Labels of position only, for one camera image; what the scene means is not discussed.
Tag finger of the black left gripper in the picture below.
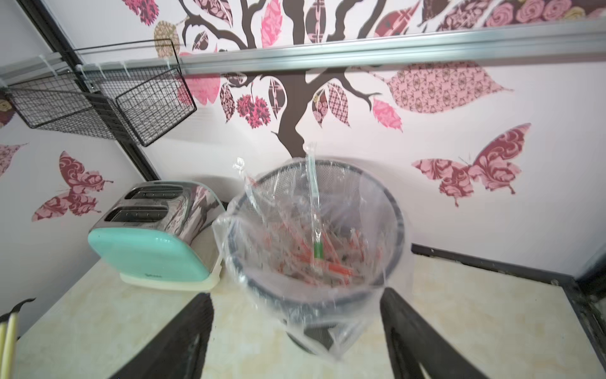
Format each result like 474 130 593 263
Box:
0 298 36 324

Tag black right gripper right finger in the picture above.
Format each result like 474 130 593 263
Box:
380 287 486 378

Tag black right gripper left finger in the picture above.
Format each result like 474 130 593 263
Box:
112 293 215 378

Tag chopsticks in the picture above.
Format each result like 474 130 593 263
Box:
1 312 19 379

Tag clear chopstick wrapper green tip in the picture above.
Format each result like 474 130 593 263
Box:
304 143 324 260

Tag mint green toaster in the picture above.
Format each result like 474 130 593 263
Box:
88 181 226 292

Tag clear plastic bin liner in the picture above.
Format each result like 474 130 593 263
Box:
211 155 413 362

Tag black mesh trash bin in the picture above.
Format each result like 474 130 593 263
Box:
224 158 407 354

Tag black wire wall basket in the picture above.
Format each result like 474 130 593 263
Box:
3 38 197 147

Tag aluminium frame bar back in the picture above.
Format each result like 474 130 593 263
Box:
0 18 606 77

